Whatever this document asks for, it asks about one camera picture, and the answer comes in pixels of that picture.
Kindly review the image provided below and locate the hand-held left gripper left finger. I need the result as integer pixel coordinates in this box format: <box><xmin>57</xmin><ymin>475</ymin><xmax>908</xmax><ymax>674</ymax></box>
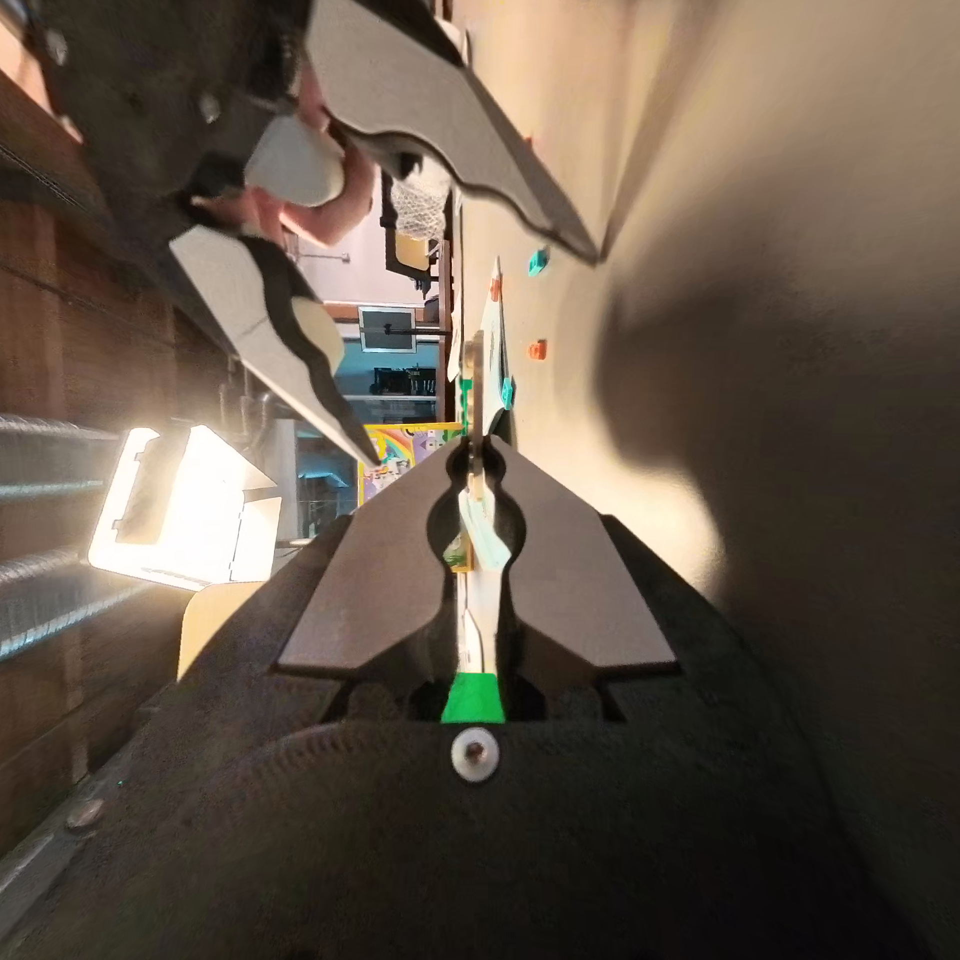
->
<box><xmin>277</xmin><ymin>437</ymin><xmax>462</xmax><ymax>710</ymax></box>

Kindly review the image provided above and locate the open instruction booklet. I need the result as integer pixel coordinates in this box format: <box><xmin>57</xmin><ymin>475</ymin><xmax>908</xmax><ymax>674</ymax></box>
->
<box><xmin>448</xmin><ymin>255</ymin><xmax>517</xmax><ymax>571</ymax></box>

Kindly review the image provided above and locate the wooden side table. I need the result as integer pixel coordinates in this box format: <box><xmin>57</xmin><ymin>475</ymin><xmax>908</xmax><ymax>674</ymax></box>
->
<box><xmin>176</xmin><ymin>581</ymin><xmax>265</xmax><ymax>681</ymax></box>

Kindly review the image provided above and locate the bright white lamp panel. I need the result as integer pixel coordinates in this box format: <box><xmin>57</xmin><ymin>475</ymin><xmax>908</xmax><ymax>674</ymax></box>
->
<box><xmin>87</xmin><ymin>425</ymin><xmax>284</xmax><ymax>591</ymax></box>

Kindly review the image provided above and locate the black monitor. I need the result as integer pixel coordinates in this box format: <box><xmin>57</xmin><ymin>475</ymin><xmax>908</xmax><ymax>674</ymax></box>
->
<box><xmin>357</xmin><ymin>305</ymin><xmax>417</xmax><ymax>354</ymax></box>

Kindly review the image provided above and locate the green plastic bin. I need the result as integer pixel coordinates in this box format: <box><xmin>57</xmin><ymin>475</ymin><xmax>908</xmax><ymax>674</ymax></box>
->
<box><xmin>441</xmin><ymin>672</ymin><xmax>505</xmax><ymax>726</ymax></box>

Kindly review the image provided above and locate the person's right hand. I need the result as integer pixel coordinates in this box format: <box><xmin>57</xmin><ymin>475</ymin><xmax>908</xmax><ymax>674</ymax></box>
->
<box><xmin>247</xmin><ymin>63</ymin><xmax>378</xmax><ymax>250</ymax></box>

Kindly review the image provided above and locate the clear plastic bag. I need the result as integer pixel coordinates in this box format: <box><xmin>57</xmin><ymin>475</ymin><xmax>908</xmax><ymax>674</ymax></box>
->
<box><xmin>388</xmin><ymin>159</ymin><xmax>453</xmax><ymax>243</ymax></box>

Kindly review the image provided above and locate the colourful lego box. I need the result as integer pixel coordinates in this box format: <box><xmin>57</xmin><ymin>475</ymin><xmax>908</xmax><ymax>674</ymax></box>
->
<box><xmin>357</xmin><ymin>421</ymin><xmax>475</xmax><ymax>575</ymax></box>

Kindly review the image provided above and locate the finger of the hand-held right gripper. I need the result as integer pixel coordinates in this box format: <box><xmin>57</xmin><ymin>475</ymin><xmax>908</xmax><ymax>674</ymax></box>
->
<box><xmin>168</xmin><ymin>223</ymin><xmax>385</xmax><ymax>468</ymax></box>
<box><xmin>303</xmin><ymin>0</ymin><xmax>603</xmax><ymax>265</ymax></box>

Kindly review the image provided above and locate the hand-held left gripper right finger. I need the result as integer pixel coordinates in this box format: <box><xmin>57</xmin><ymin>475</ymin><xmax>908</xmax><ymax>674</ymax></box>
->
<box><xmin>483</xmin><ymin>437</ymin><xmax>680</xmax><ymax>706</ymax></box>

